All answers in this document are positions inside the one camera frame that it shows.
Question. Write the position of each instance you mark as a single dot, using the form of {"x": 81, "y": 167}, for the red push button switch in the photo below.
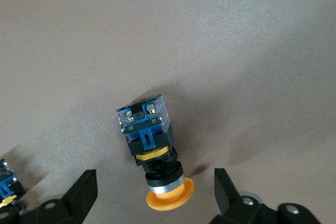
{"x": 6, "y": 182}

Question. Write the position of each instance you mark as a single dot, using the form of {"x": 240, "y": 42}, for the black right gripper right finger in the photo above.
{"x": 236, "y": 208}

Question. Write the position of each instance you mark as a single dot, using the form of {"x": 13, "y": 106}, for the yellow push button switch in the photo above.
{"x": 147, "y": 134}

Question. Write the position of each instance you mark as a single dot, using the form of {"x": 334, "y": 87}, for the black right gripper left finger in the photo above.
{"x": 76, "y": 200}

